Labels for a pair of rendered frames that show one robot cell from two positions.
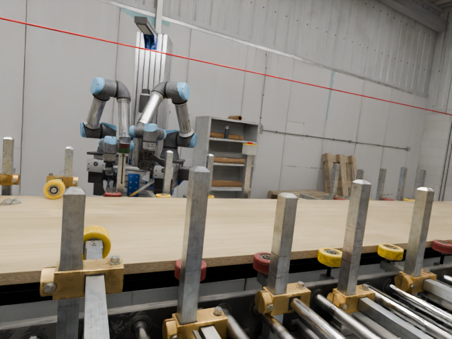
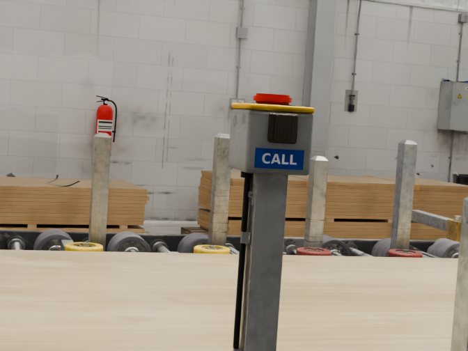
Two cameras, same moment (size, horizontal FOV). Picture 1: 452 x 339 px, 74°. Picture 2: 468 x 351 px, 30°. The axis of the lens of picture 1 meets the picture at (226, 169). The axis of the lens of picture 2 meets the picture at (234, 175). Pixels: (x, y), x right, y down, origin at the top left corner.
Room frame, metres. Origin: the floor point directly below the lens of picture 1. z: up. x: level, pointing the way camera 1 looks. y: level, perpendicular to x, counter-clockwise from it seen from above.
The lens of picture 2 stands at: (2.82, -0.03, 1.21)
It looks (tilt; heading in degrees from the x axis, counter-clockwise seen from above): 4 degrees down; 189
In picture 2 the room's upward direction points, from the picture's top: 4 degrees clockwise
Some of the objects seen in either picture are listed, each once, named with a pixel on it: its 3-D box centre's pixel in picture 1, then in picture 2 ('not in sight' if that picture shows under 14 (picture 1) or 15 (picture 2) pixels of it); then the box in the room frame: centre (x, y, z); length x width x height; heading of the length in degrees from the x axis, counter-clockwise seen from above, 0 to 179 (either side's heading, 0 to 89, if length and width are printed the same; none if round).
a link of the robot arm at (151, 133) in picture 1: (151, 132); not in sight; (1.76, 0.46, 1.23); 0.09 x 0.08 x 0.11; 167
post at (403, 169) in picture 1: (399, 194); not in sight; (2.53, -1.49, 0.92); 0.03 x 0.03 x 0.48; 25
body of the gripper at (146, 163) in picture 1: (146, 160); not in sight; (1.75, 0.47, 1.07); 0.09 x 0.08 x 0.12; 114
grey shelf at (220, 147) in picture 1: (223, 169); not in sight; (4.69, 0.03, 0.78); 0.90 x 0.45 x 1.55; 120
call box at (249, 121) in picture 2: (249, 150); (269, 141); (1.91, -0.14, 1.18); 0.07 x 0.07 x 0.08; 25
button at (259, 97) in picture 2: not in sight; (272, 102); (1.91, -0.14, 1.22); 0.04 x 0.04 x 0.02
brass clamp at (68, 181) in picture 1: (62, 181); not in sight; (1.48, 0.80, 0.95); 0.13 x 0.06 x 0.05; 115
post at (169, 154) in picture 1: (165, 192); not in sight; (1.70, 0.33, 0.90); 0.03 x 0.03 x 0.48; 25
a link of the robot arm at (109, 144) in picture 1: (109, 144); not in sight; (1.90, 0.74, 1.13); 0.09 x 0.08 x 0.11; 38
